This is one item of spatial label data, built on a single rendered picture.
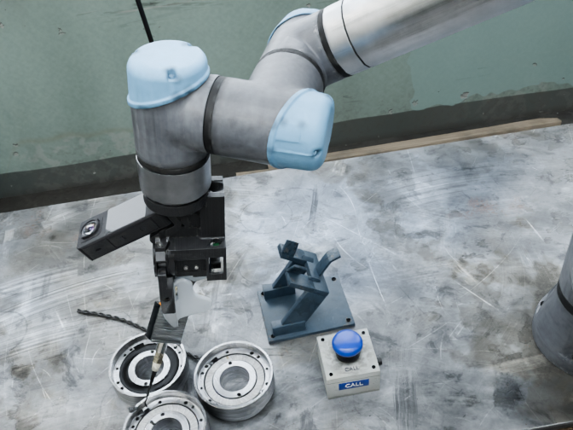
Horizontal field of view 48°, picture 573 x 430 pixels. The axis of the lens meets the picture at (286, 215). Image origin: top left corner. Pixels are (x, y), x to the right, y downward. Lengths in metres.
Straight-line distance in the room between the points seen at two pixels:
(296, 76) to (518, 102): 2.25
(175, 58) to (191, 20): 1.71
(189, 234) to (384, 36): 0.30
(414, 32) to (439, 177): 0.59
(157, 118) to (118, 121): 1.91
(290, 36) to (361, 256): 0.47
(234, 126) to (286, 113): 0.05
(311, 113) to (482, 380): 0.48
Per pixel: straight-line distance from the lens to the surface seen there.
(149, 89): 0.59
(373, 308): 0.97
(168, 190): 0.65
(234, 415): 0.85
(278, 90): 0.59
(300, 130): 0.57
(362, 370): 0.85
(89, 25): 2.33
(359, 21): 0.65
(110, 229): 0.72
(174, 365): 0.91
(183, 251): 0.71
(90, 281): 1.10
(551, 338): 0.93
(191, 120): 0.59
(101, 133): 2.54
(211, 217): 0.70
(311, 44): 0.67
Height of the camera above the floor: 1.55
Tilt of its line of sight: 42 degrees down
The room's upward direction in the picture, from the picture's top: 6 degrees counter-clockwise
